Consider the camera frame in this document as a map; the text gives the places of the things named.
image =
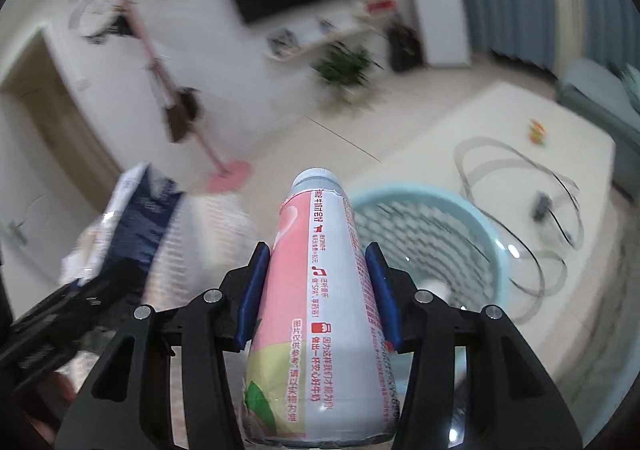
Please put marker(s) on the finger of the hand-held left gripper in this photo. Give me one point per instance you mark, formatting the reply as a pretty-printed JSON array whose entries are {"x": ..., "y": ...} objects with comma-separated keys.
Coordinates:
[{"x": 110, "y": 292}]

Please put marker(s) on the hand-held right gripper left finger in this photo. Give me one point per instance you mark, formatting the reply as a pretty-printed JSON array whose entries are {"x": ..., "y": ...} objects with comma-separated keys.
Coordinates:
[{"x": 252, "y": 300}]

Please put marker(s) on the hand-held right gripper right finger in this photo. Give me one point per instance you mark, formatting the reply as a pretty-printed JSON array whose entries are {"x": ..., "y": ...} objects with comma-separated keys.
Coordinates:
[{"x": 385, "y": 300}]

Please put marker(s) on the pink milk bottle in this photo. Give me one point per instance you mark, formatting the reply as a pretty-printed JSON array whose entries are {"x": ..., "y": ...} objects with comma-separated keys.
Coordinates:
[{"x": 320, "y": 330}]

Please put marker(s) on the light blue plastic basket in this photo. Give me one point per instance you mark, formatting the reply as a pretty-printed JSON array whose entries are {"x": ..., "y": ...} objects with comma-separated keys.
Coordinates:
[{"x": 425, "y": 230}]

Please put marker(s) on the dark blue snack packet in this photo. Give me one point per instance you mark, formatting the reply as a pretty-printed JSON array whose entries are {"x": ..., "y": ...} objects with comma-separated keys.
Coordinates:
[{"x": 140, "y": 210}]

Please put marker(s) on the striped woven blanket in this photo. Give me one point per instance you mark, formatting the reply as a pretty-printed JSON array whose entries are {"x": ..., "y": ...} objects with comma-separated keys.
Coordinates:
[{"x": 210, "y": 230}]

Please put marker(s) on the white door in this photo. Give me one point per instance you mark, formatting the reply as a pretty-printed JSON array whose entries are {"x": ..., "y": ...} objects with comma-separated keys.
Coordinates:
[{"x": 40, "y": 210}]

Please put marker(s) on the black power adapter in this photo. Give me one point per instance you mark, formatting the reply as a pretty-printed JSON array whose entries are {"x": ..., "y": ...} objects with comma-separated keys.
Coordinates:
[{"x": 542, "y": 205}]

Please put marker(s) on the brown hanging bag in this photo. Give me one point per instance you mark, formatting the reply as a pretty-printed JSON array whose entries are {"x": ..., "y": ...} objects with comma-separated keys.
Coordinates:
[{"x": 180, "y": 120}]

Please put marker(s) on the colourful cube toy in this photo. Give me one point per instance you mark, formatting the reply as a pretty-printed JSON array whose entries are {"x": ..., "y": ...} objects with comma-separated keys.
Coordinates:
[{"x": 536, "y": 131}]

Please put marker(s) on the green potted plant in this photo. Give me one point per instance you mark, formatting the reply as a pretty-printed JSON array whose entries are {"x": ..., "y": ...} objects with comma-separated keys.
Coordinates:
[{"x": 345, "y": 65}]

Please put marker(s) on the pink coat rack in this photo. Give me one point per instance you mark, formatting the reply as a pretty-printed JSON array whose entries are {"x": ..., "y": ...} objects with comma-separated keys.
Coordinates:
[{"x": 150, "y": 50}]

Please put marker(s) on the black acoustic guitar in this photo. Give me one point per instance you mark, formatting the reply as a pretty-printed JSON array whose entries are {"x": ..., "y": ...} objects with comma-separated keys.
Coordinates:
[{"x": 402, "y": 48}]

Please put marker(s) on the grey blue sofa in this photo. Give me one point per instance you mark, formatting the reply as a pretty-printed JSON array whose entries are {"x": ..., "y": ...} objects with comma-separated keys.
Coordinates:
[{"x": 595, "y": 95}]

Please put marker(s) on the beige curtain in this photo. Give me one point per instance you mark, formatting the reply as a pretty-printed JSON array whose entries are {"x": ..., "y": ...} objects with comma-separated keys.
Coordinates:
[{"x": 565, "y": 0}]

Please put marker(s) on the white curved low wall shelf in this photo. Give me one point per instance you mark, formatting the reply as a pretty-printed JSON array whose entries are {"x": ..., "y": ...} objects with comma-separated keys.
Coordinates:
[{"x": 320, "y": 38}]

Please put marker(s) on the panda wall clock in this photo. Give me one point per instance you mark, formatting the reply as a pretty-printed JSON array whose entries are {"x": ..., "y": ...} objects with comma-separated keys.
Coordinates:
[{"x": 95, "y": 5}]

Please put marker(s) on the white red wall box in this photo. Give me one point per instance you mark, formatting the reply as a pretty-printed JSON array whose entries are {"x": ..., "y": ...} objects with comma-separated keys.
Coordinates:
[{"x": 380, "y": 5}]

